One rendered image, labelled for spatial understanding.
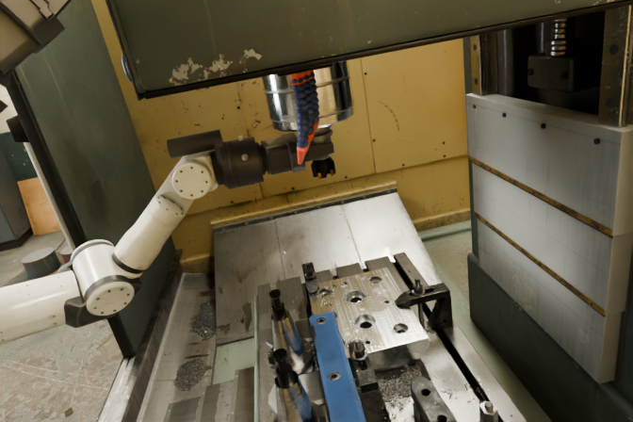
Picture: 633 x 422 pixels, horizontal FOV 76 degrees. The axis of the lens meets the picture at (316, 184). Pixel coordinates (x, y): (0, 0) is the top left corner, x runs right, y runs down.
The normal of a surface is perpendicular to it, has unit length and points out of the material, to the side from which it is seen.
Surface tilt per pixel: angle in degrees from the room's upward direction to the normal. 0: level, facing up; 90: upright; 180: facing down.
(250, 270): 24
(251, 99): 90
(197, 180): 88
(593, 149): 90
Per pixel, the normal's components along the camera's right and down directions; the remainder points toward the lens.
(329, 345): -0.18, -0.92
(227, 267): -0.11, -0.71
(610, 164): -0.98, 0.20
